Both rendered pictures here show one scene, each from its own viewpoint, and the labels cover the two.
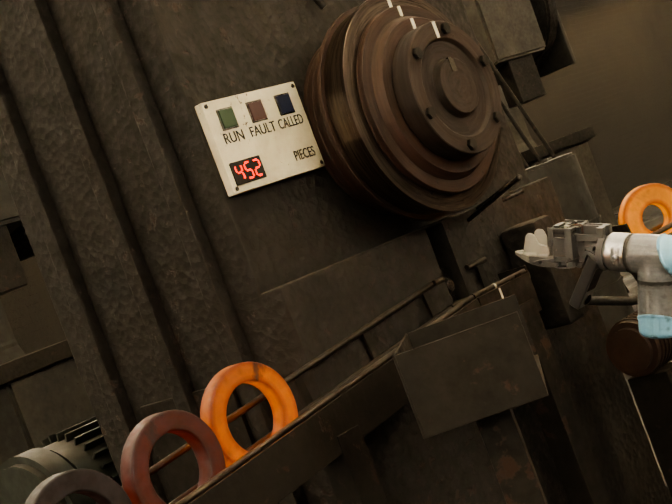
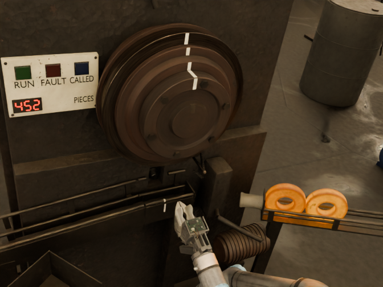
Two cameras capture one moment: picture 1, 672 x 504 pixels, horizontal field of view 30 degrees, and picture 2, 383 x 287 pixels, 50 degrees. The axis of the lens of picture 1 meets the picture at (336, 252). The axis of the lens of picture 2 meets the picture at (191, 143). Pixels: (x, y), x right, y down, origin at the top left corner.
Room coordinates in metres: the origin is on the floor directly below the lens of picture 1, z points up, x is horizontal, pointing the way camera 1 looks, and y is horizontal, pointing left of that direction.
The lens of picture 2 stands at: (1.53, -0.63, 1.75)
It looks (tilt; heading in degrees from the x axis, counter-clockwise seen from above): 35 degrees down; 16
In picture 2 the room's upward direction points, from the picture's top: 9 degrees clockwise
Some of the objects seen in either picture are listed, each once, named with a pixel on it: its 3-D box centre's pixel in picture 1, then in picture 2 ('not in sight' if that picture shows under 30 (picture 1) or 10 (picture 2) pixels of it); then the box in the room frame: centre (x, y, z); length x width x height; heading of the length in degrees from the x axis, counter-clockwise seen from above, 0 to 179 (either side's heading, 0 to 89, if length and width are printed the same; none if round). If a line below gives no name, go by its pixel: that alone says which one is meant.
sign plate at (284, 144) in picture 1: (262, 137); (53, 84); (2.42, 0.05, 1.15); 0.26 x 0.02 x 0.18; 137
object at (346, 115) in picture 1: (414, 105); (173, 101); (2.59, -0.26, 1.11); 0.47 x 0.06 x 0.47; 137
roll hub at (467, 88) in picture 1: (450, 89); (186, 117); (2.52, -0.33, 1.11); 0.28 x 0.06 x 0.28; 137
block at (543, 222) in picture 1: (542, 273); (214, 187); (2.77, -0.41, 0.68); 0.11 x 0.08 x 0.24; 47
